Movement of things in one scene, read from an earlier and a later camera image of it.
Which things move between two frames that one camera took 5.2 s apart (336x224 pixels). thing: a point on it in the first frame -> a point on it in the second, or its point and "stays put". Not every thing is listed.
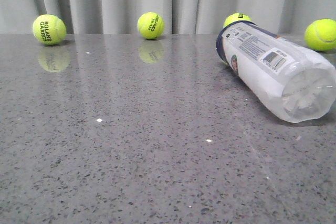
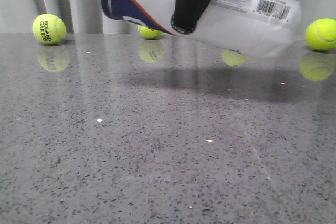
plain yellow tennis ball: x=320 y=34 stays put
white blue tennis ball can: x=297 y=84 -> x=246 y=19
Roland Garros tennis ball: x=49 y=29 stays put
